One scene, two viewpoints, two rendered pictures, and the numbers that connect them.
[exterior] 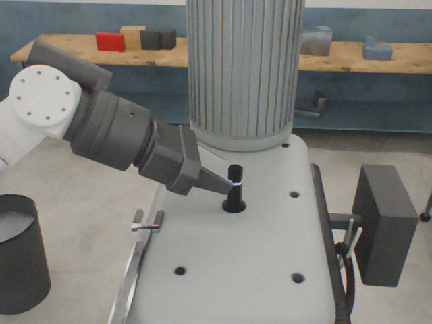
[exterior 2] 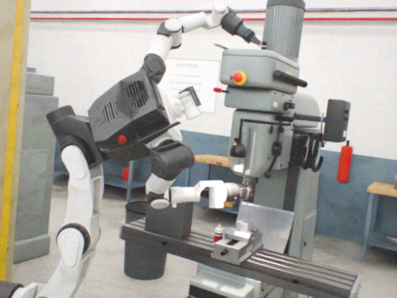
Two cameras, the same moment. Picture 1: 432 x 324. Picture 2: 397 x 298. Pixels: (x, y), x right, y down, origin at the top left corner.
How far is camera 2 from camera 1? 1.74 m
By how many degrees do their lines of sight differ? 35
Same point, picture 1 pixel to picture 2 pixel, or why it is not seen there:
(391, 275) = (334, 134)
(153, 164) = (240, 28)
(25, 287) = (150, 259)
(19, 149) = (209, 25)
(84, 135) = (226, 17)
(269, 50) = (286, 25)
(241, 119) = (275, 48)
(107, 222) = not seen: hidden behind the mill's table
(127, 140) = (236, 21)
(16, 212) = not seen: hidden behind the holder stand
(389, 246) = (332, 115)
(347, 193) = not seen: outside the picture
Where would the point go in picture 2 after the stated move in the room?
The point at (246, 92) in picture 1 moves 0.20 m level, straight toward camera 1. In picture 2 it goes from (277, 38) to (264, 30)
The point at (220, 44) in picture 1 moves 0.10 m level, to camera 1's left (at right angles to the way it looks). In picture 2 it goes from (271, 22) to (252, 21)
